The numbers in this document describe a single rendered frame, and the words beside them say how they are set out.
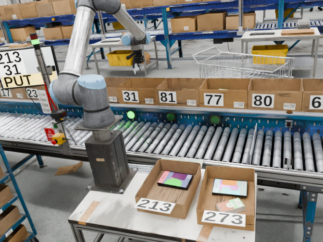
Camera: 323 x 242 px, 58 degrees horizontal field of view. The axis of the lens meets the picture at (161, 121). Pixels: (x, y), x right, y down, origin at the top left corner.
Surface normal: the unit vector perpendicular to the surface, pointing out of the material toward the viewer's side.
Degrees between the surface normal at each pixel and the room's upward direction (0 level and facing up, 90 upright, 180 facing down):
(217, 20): 90
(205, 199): 0
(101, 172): 90
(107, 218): 0
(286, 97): 91
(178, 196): 1
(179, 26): 90
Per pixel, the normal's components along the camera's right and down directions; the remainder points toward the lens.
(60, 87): -0.33, -0.26
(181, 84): -0.36, 0.43
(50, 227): -0.11, -0.90
